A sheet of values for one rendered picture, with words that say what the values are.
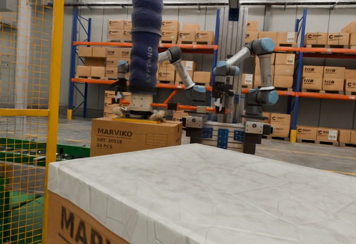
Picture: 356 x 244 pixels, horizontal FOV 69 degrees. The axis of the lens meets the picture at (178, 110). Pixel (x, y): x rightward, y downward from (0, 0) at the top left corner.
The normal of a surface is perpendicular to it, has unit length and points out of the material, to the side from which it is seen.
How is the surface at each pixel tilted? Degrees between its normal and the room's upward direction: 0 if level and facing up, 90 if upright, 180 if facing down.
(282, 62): 92
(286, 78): 88
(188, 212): 0
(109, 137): 90
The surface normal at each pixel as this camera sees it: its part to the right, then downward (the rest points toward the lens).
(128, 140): -0.16, 0.04
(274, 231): 0.07, -1.00
